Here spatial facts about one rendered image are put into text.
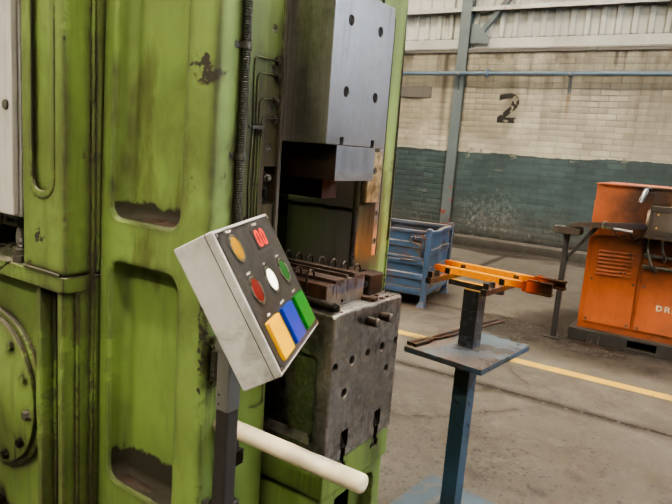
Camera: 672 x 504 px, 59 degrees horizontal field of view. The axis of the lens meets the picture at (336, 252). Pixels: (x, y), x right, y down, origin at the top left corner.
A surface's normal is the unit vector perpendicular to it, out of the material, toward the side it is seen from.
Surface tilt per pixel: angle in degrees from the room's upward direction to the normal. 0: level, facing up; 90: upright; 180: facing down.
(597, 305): 91
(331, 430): 90
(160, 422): 90
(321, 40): 90
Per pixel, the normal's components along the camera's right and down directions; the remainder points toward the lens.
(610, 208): -0.52, 0.11
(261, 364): -0.16, 0.15
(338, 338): 0.83, 0.15
